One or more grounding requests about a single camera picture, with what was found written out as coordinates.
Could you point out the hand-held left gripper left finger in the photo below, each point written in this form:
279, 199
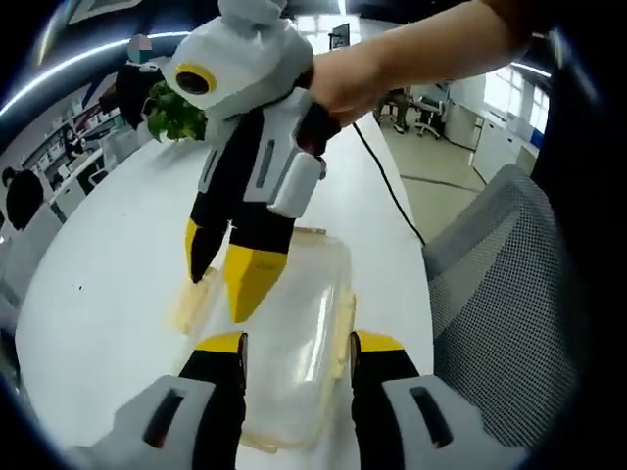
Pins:
206, 382

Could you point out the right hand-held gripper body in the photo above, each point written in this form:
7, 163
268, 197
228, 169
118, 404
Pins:
255, 63

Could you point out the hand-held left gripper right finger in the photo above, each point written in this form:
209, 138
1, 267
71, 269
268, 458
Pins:
387, 382

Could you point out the clear box with plastic buckle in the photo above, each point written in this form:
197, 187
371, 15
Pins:
289, 343

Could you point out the person's right hand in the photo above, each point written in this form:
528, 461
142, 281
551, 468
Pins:
352, 83

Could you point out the small dark monitor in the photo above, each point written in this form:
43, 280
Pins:
341, 34

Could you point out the green potted plant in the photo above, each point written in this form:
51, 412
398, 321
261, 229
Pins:
171, 117

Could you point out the grey mesh office chair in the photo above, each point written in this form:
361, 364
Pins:
490, 294

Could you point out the white storage shelf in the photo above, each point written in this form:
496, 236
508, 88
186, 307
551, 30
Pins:
49, 147

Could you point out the long ceiling light strip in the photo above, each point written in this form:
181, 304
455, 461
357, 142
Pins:
73, 61

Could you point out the white cabinet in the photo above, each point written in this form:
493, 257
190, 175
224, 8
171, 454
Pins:
499, 147

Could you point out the person's black clothing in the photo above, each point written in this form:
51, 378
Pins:
573, 122

